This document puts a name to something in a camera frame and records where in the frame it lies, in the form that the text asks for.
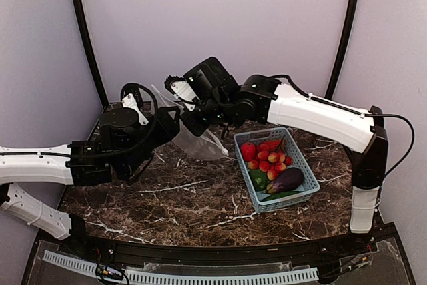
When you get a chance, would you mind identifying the red lychee bunch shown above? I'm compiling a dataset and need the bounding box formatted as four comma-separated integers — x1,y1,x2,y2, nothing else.
246,143,293,181

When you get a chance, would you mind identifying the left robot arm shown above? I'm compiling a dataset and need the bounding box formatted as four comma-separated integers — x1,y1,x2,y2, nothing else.
1,107,180,256

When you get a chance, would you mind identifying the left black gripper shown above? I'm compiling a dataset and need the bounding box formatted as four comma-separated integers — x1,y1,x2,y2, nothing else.
121,105,181,178

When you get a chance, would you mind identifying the light blue plastic basket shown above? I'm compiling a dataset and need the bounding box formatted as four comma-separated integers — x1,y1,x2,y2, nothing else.
234,127,320,213

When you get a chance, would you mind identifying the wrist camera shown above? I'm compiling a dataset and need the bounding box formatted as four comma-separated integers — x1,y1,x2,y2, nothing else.
120,83,158,126
164,57,240,111

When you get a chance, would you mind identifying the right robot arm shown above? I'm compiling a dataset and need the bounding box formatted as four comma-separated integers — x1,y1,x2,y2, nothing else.
171,71,388,254

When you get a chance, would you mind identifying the purple toy eggplant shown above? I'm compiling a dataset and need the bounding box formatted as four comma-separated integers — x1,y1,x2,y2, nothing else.
265,168,304,194

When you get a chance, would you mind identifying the slotted grey cable duct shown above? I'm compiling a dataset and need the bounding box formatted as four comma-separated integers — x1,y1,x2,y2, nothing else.
43,250,319,285

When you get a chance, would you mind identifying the black front table rail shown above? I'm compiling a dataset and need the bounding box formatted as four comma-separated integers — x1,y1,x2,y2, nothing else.
59,234,377,266

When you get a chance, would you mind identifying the clear dotted zip bag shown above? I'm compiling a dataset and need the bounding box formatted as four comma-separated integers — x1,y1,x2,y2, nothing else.
151,84,229,161

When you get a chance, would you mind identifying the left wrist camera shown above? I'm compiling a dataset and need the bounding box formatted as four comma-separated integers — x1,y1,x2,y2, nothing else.
120,83,158,126

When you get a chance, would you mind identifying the left black frame post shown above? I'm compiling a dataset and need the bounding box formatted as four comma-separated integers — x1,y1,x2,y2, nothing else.
72,0,109,109

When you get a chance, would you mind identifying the green toy lime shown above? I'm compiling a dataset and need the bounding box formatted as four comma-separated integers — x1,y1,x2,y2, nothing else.
249,170,269,192

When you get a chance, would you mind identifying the black frame post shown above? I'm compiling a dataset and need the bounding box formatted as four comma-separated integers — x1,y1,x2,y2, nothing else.
72,0,109,109
324,0,358,99

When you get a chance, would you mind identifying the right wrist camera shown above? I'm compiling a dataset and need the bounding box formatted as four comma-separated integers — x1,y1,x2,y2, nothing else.
164,57,240,111

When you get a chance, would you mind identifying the green toy cucumber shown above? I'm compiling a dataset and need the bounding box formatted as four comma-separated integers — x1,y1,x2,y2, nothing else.
262,190,301,202

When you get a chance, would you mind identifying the right black frame post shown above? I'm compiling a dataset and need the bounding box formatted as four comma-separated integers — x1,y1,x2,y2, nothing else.
324,0,358,99

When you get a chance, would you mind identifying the red orange toy pepper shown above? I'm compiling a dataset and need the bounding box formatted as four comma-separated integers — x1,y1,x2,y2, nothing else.
257,139,286,153

